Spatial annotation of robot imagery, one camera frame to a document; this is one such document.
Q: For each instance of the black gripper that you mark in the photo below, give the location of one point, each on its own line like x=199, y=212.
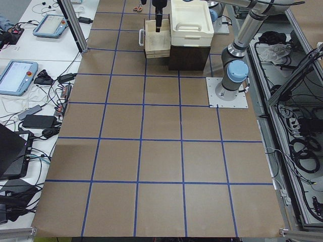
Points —
x=158, y=3

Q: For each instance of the grey orange handled scissors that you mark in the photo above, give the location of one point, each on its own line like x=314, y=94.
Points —
x=138, y=7

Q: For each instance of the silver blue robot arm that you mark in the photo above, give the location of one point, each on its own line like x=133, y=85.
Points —
x=235, y=69
x=216, y=10

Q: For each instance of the light wooden open drawer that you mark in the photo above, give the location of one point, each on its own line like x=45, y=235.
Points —
x=157, y=44

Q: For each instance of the white plastic tray box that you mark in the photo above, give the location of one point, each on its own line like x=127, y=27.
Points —
x=191, y=24

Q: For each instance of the dark brown wooden cabinet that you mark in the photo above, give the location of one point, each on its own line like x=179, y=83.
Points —
x=183, y=58

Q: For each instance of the black power adapter on desk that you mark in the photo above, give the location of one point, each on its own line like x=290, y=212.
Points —
x=85, y=20

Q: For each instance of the blue teach pendant far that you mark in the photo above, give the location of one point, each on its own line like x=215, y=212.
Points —
x=51, y=26

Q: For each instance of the blue teach pendant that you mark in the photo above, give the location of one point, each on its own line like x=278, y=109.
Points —
x=51, y=26
x=17, y=77

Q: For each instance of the crumpled white cloth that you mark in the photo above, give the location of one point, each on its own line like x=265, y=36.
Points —
x=276, y=54

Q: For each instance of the grey usb hub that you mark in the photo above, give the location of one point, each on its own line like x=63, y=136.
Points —
x=30, y=111

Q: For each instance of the blue teach pendant near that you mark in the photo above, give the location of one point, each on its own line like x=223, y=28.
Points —
x=17, y=77

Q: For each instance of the black power adapter brick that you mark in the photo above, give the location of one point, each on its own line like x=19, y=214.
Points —
x=39, y=121

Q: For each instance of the black laptop computer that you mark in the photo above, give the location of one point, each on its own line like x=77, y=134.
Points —
x=15, y=150

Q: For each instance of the white drawer handle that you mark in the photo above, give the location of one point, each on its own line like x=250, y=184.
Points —
x=141, y=37

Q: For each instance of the aluminium frame post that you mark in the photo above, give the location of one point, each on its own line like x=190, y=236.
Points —
x=72, y=20

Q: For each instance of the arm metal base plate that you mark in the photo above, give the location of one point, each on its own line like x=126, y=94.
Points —
x=219, y=97

